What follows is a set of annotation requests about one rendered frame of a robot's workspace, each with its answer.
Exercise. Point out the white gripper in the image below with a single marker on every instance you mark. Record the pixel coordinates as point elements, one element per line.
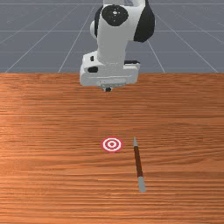
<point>108,74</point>

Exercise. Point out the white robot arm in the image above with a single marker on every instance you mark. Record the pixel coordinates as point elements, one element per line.
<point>113,38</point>

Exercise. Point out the brown and grey pen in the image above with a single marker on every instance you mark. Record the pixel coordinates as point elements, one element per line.
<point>138,164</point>

